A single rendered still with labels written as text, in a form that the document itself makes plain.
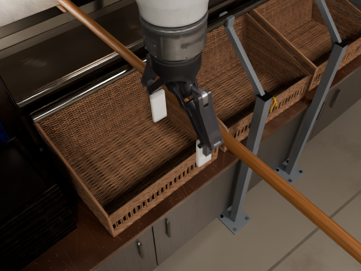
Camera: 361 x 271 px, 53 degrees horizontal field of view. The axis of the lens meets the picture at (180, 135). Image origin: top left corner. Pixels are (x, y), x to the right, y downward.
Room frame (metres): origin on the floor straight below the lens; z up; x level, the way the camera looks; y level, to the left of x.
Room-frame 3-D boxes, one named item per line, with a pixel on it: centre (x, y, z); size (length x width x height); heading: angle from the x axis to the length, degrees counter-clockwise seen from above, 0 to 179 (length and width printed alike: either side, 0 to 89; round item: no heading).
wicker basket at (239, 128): (1.32, -0.26, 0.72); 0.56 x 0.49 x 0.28; 129
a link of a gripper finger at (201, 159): (0.38, -0.04, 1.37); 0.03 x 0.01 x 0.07; 127
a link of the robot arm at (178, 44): (0.43, 0.01, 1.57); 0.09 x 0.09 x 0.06
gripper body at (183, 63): (0.43, 0.01, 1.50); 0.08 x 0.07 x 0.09; 37
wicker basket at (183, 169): (0.92, 0.20, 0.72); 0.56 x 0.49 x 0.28; 132
